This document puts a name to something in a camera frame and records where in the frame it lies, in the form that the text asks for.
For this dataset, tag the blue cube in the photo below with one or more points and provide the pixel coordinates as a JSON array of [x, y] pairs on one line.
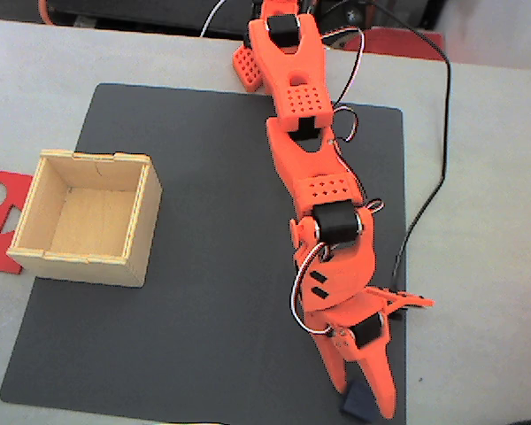
[[358, 403]]

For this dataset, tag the open wooden box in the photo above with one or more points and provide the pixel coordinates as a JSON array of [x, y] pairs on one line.
[[84, 270]]

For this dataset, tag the dark grey mat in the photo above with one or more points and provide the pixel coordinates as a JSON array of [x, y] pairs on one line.
[[203, 221]]

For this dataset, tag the red board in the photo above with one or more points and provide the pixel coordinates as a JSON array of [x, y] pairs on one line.
[[402, 44]]

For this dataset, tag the black table clamp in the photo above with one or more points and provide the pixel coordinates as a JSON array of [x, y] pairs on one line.
[[340, 22]]

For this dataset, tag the black equipment case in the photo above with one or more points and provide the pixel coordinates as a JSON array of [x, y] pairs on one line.
[[137, 11]]

